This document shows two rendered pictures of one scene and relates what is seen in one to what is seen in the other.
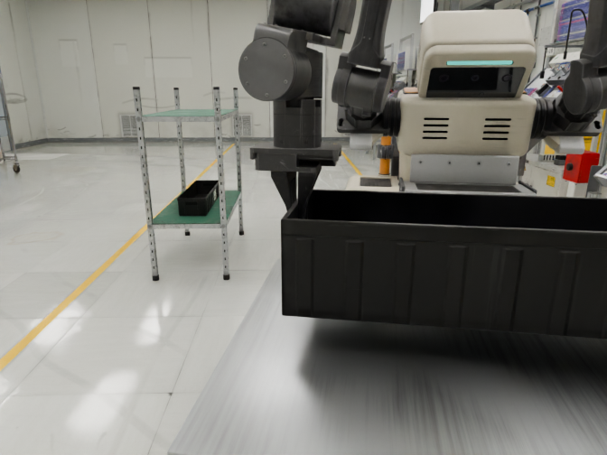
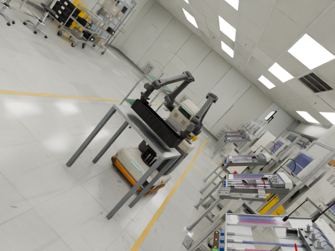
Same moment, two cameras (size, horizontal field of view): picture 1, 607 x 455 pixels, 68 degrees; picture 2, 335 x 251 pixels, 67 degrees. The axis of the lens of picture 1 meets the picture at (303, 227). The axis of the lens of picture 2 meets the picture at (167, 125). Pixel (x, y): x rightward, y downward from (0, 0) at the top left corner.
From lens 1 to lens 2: 2.02 m
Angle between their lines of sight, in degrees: 10
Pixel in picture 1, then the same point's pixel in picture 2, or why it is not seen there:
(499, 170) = (178, 128)
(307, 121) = (147, 93)
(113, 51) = (164, 42)
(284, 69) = (147, 86)
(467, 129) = (179, 119)
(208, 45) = (197, 65)
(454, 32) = (186, 103)
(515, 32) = (193, 110)
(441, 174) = (170, 122)
